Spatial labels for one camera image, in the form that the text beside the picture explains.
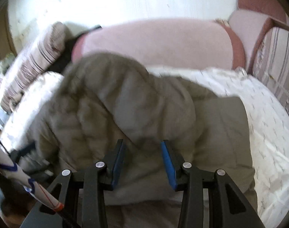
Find olive quilted hooded jacket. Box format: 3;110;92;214
21;52;257;227

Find white leaf-print bed sheet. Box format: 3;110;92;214
0;66;289;227

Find black garment behind pillows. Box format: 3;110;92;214
46;25;102;74

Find small striped floral pillow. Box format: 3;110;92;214
0;22;67;113

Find large striped floral cushion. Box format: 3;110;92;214
253;27;289;116

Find pink bolster with red ends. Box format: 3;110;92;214
72;18;245;70

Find pink red-edged square cushion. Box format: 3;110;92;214
229;10;274;74

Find upper pink red cushion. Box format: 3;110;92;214
238;0;287;23

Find white blue-marked cable sleeve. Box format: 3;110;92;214
0;137;65;212

